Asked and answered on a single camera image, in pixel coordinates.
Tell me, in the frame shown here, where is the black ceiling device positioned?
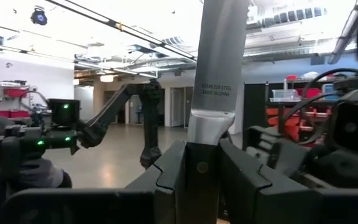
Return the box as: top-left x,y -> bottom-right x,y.
29,6 -> 48,26

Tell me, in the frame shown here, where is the clear storage box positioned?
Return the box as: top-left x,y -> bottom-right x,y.
269,89 -> 301,103

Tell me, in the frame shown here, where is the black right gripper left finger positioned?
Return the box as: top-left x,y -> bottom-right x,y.
0,140 -> 188,224

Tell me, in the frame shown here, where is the large black-handled knife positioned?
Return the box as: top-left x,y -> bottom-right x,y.
174,0 -> 252,224

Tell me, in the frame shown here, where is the red storage box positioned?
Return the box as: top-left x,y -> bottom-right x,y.
295,88 -> 322,100

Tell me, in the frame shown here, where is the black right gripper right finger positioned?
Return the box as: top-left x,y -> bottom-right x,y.
219,138 -> 358,224

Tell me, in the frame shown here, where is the person's hand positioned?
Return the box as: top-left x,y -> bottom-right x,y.
17,157 -> 65,189

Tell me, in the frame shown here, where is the shelf with red bins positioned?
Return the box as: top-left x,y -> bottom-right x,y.
265,104 -> 334,142

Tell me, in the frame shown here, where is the black partition panel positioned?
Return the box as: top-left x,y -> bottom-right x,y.
242,82 -> 269,150

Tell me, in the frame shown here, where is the red storage bin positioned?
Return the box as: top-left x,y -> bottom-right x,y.
2,87 -> 28,98

